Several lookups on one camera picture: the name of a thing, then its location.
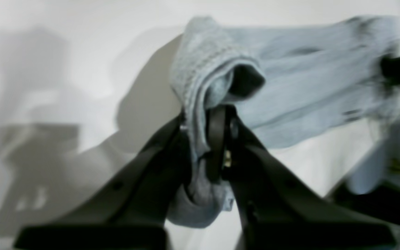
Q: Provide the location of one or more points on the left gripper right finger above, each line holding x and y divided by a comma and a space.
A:
277, 210

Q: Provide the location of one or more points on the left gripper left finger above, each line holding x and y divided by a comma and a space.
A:
129, 211

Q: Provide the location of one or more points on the grey t-shirt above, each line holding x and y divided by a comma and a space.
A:
287, 84

